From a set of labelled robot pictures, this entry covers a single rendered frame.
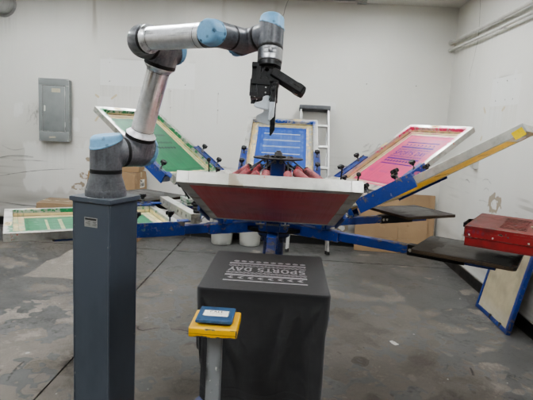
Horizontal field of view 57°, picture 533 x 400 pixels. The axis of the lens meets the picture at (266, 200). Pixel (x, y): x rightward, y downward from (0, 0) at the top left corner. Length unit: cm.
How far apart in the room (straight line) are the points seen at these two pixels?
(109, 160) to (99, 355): 73
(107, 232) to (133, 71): 479
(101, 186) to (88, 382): 76
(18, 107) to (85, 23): 138
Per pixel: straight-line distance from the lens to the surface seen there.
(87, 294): 198
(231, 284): 169
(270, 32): 151
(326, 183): 152
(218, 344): 141
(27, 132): 704
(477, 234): 232
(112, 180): 187
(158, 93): 189
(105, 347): 200
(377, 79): 631
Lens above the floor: 149
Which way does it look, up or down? 9 degrees down
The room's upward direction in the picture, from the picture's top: 3 degrees clockwise
